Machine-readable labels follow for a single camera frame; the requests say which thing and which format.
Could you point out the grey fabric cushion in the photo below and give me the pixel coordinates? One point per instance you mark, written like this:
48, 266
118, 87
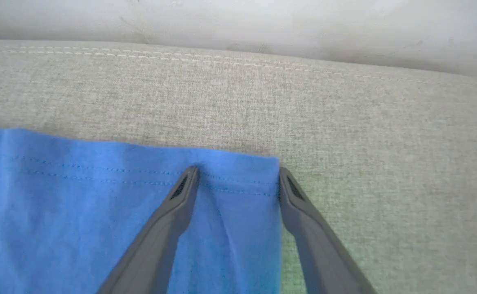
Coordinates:
344, 122

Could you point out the blue shirt white red trim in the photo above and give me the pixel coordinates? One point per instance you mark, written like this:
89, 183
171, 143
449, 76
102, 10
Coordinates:
79, 212

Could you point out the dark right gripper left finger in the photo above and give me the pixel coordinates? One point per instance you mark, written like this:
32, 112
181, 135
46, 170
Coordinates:
156, 245

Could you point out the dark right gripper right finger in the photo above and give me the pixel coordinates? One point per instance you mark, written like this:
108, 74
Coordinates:
316, 245

